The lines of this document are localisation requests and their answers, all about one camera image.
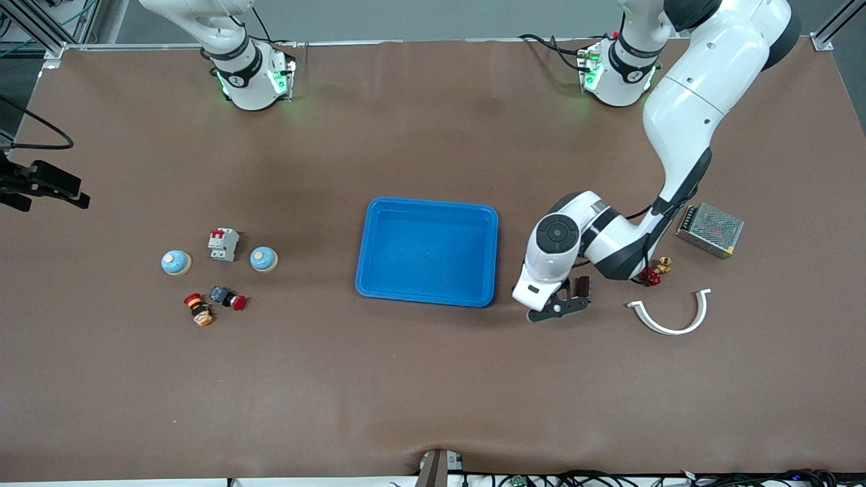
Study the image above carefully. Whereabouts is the white curved plastic clamp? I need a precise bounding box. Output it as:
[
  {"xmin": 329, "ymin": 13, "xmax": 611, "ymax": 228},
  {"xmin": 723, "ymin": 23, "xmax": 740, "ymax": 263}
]
[{"xmin": 626, "ymin": 289, "xmax": 712, "ymax": 336}]

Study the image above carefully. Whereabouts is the blue plastic tray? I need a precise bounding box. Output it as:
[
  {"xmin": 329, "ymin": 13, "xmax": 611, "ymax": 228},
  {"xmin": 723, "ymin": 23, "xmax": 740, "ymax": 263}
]
[{"xmin": 355, "ymin": 197, "xmax": 500, "ymax": 308}]

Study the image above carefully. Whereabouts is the brown table mat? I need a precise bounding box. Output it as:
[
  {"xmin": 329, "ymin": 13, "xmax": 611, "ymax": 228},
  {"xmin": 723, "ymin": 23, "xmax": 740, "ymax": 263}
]
[{"xmin": 0, "ymin": 37, "xmax": 866, "ymax": 482}]

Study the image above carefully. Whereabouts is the metal mesh power supply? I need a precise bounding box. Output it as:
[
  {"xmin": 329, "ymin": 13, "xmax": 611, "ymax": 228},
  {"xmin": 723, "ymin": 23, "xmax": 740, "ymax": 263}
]
[{"xmin": 675, "ymin": 202, "xmax": 745, "ymax": 260}]

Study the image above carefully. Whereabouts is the white circuit breaker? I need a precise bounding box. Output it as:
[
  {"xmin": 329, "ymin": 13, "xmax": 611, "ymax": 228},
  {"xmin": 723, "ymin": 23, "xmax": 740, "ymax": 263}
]
[{"xmin": 208, "ymin": 228, "xmax": 240, "ymax": 262}]

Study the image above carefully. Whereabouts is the orange red push button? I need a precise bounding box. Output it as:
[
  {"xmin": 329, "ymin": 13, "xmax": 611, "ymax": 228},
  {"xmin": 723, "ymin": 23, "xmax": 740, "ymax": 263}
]
[{"xmin": 183, "ymin": 293, "xmax": 215, "ymax": 327}]

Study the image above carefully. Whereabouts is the red emergency stop button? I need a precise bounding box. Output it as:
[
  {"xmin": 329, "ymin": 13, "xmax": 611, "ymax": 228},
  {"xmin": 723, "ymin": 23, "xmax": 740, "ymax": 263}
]
[{"xmin": 209, "ymin": 285, "xmax": 248, "ymax": 311}]

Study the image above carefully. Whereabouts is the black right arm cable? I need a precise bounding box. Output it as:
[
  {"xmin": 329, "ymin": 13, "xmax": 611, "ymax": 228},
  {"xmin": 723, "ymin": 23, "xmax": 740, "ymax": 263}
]
[{"xmin": 0, "ymin": 95, "xmax": 74, "ymax": 151}]

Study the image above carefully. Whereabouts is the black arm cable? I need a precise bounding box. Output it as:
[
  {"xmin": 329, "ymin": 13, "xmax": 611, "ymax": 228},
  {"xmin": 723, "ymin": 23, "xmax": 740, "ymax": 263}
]
[
  {"xmin": 626, "ymin": 196, "xmax": 698, "ymax": 271},
  {"xmin": 0, "ymin": 95, "xmax": 74, "ymax": 151}
]

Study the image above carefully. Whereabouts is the red handle brass valve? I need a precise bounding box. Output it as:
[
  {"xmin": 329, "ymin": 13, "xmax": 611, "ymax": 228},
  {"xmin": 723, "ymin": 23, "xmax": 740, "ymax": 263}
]
[{"xmin": 643, "ymin": 256, "xmax": 673, "ymax": 287}]

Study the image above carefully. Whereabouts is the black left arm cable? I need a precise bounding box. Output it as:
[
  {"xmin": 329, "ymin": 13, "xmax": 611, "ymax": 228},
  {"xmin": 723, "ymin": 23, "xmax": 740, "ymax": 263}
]
[{"xmin": 626, "ymin": 196, "xmax": 698, "ymax": 271}]

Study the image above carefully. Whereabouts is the aluminium frame post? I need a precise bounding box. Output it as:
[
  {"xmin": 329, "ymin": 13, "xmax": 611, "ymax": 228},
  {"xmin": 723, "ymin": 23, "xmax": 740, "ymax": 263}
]
[
  {"xmin": 812, "ymin": 0, "xmax": 866, "ymax": 51},
  {"xmin": 0, "ymin": 0, "xmax": 102, "ymax": 68}
]

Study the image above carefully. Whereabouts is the black cable bundle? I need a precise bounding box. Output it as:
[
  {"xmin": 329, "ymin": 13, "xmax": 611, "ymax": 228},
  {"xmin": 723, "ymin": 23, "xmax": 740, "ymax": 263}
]
[{"xmin": 389, "ymin": 469, "xmax": 866, "ymax": 487}]

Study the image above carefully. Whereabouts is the grey camera stand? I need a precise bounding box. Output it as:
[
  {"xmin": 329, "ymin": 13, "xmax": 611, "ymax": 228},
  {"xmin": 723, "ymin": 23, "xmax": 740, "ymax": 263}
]
[{"xmin": 414, "ymin": 448, "xmax": 465, "ymax": 487}]

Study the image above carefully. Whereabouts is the black base cable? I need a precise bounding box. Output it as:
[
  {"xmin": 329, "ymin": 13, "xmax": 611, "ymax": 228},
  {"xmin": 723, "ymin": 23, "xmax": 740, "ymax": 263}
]
[{"xmin": 518, "ymin": 32, "xmax": 591, "ymax": 72}]

